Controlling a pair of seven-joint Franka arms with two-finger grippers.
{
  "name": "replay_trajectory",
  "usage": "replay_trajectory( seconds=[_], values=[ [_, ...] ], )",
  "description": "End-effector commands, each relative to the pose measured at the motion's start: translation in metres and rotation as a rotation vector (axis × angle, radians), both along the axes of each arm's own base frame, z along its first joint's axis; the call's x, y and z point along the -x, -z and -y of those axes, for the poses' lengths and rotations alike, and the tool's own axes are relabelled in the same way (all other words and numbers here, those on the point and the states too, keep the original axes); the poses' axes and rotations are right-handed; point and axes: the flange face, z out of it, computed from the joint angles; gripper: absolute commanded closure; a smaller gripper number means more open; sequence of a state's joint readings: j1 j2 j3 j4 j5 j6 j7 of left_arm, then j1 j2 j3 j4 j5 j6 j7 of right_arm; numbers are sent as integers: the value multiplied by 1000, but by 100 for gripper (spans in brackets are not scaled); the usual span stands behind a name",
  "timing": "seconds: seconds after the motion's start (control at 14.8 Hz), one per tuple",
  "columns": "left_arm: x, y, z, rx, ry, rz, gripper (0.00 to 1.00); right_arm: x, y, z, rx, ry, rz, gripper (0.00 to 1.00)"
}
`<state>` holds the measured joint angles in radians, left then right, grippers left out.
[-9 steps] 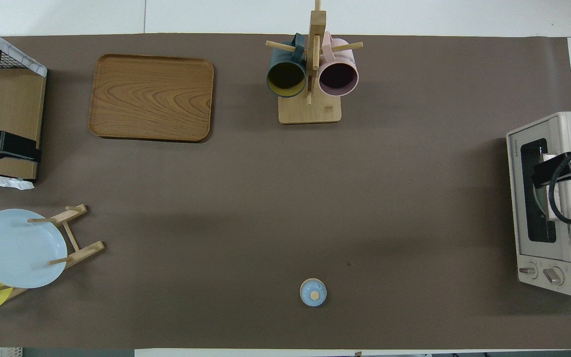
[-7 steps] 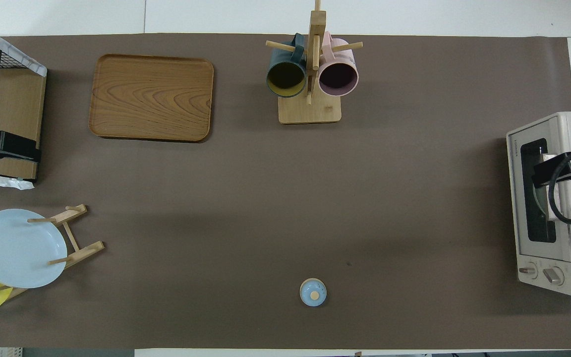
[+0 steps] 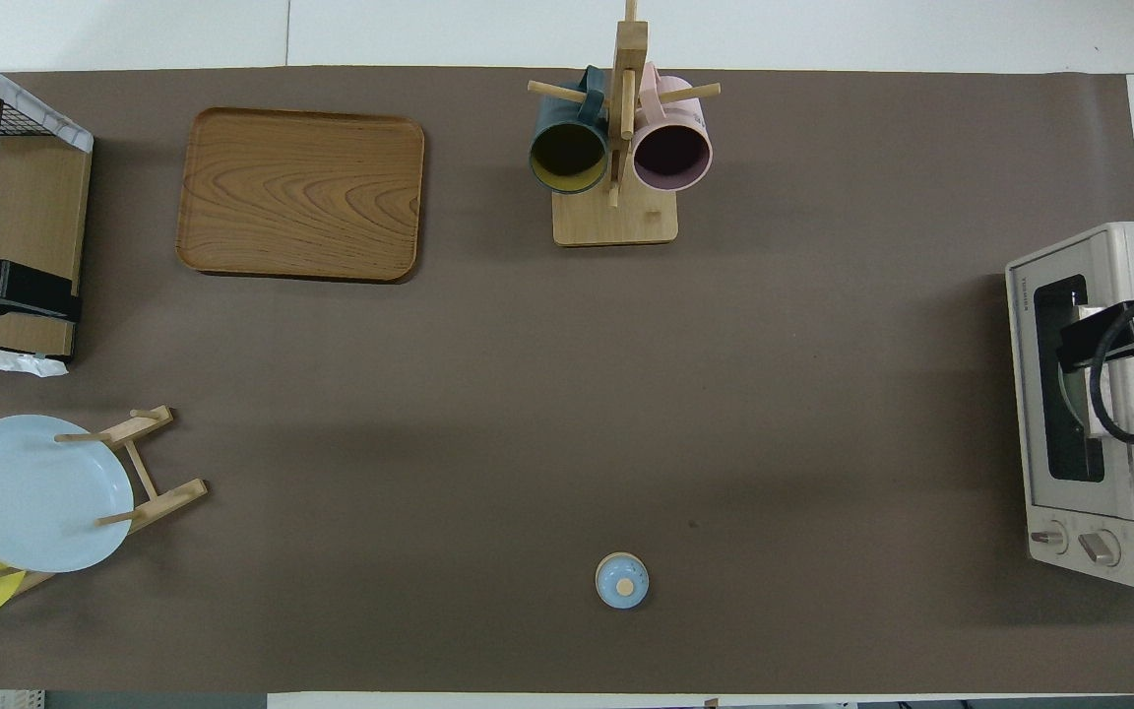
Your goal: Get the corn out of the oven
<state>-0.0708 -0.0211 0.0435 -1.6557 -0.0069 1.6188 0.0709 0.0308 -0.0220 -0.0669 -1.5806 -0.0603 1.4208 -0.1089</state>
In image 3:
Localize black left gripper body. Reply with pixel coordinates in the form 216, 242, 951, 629
0, 258, 83, 323

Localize glass oven door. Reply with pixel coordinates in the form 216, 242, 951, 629
1008, 228, 1134, 523

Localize light blue plate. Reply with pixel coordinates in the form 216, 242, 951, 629
0, 415, 135, 574

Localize wooden plate rack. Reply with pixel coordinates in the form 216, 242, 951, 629
0, 405, 210, 597

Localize rectangular wooden tray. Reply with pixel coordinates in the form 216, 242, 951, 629
175, 106, 426, 284

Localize brown paper table mat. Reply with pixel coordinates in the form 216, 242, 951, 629
0, 67, 1134, 695

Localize pink mug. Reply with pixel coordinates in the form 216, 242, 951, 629
631, 62, 715, 193

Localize dark teal mug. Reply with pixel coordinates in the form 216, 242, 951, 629
528, 66, 612, 195

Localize wooden mug tree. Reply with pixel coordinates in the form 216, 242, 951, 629
527, 0, 723, 247

